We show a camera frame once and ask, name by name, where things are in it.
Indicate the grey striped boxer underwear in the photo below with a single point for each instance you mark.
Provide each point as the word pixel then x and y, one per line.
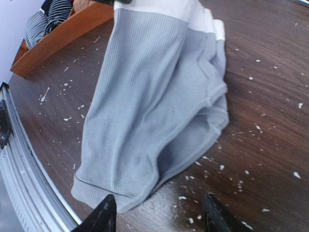
pixel 35 29

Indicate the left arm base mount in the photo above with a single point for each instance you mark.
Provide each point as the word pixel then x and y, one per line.
pixel 5 125

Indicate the navy striped rolled underwear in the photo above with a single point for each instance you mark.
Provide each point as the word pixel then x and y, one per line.
pixel 56 12

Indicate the aluminium front rail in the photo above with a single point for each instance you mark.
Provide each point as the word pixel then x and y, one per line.
pixel 29 200

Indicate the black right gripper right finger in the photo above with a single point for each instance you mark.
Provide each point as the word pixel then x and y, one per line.
pixel 217 218

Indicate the brown rolled underwear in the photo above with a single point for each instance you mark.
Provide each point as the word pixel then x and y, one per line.
pixel 79 5

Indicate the brown wooden organizer box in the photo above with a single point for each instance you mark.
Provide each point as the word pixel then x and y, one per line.
pixel 77 24

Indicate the grey beige sock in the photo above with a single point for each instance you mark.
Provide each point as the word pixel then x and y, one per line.
pixel 159 104

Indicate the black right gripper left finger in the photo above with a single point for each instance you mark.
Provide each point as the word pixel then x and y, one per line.
pixel 102 218

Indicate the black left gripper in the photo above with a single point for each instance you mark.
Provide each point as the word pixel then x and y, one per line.
pixel 112 2

